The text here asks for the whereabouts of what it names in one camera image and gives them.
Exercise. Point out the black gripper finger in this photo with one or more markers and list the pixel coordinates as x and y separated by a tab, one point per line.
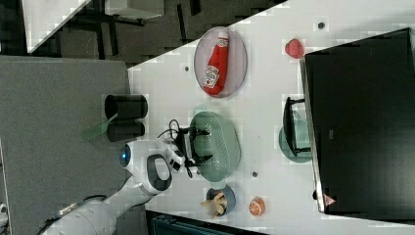
202	160
196	131

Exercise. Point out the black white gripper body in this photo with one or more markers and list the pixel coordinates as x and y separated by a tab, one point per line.
182	152

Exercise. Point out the green plastic strainer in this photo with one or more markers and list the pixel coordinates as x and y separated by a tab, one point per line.
222	143

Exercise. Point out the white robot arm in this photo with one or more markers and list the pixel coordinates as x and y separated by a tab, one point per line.
150	163

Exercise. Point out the blue bowl with peels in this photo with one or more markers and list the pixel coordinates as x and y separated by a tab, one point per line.
219	202

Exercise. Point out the red ketchup bottle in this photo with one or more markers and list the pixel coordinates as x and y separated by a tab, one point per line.
216	71

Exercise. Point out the tall black cup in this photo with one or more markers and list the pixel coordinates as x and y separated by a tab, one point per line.
126	106

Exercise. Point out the short black cup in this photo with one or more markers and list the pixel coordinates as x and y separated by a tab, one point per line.
118	131

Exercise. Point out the orange slice toy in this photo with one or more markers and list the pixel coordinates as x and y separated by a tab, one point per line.
256	206

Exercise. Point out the green spatula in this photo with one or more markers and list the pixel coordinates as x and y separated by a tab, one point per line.
97	130

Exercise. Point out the green round plate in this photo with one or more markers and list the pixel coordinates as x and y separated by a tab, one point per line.
294	140

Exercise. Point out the red strawberry toy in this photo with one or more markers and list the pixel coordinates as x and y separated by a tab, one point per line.
294	49

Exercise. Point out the black toaster oven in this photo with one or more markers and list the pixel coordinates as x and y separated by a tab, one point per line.
359	107

